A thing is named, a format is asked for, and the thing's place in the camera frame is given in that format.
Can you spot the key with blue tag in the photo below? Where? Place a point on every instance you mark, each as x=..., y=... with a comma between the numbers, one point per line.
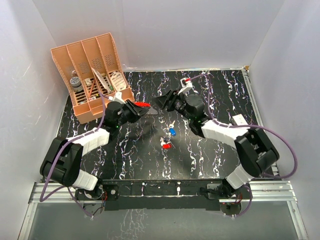
x=171, y=129

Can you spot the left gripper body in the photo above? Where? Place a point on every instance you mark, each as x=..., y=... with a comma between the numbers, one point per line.
x=127, y=115

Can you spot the white paper card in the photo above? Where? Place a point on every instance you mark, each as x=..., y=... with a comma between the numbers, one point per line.
x=101, y=79

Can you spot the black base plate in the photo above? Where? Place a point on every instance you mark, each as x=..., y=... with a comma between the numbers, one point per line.
x=116, y=195

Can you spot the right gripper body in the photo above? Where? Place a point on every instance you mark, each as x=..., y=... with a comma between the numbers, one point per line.
x=180, y=106

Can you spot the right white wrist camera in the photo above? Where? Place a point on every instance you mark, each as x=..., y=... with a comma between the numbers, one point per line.
x=186, y=85

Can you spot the grey round jar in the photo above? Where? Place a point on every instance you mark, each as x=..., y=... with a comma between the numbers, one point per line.
x=76, y=84

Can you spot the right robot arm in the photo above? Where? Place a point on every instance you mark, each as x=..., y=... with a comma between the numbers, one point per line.
x=255, y=150

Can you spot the orange pencil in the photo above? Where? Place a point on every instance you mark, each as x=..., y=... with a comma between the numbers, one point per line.
x=91, y=89

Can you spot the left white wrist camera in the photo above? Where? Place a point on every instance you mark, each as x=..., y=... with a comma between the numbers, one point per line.
x=117, y=98

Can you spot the key with red tag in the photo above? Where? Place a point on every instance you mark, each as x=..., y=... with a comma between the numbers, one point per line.
x=166, y=144

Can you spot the aluminium frame rail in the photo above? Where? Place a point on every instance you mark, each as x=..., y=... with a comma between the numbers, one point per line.
x=272, y=214

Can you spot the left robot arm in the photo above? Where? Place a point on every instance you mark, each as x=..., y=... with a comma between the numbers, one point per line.
x=62, y=163

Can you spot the pink desk organizer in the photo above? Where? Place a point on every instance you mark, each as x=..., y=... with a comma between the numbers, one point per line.
x=77, y=60

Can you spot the small white box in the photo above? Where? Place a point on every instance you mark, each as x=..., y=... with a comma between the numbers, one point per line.
x=239, y=121

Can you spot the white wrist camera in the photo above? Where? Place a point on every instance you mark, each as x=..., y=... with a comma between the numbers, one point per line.
x=117, y=98
x=186, y=85

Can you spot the white labelled packet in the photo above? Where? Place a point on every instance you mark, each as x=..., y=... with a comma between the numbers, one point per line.
x=117, y=80

